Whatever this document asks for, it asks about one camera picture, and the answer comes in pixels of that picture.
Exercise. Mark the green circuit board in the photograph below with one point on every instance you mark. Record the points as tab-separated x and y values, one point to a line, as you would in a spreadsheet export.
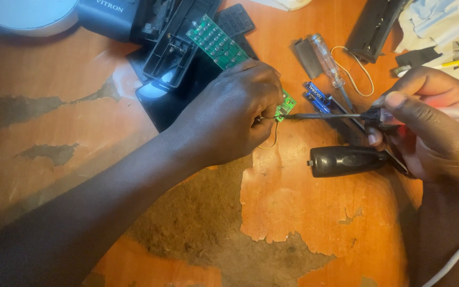
221	46

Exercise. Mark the round white lamp base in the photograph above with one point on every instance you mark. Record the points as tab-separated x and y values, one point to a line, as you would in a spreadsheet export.
26	14

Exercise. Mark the blue battery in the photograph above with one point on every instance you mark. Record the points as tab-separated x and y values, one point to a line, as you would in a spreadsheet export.
317	97

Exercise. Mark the dark grey appliance body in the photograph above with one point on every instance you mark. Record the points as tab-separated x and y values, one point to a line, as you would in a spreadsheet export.
110	18

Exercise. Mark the person's left hand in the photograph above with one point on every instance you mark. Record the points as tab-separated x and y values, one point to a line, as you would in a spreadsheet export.
229	111

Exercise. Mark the small black plastic piece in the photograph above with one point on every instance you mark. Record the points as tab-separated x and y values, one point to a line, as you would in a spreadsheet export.
416	58

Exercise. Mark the small grey battery cover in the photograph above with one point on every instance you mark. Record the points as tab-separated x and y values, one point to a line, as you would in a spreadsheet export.
308	59

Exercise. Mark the black smartphone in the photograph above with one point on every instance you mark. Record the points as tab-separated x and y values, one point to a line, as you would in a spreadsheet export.
173	99

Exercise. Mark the black remote casing shell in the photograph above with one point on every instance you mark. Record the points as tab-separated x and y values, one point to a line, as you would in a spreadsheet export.
173	48

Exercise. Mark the black rubber keypad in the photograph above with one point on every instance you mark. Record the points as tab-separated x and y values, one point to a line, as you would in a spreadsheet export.
235	20

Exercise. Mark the person's right hand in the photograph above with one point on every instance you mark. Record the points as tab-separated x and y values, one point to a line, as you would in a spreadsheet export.
428	127

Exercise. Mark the person's left fingers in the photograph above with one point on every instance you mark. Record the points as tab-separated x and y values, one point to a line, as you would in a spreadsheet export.
263	103

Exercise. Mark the white crumpled cloth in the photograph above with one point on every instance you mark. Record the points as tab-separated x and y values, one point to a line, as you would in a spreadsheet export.
440	28

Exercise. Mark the black remote casing with battery bay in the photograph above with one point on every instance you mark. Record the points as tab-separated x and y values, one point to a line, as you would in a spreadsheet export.
373	28

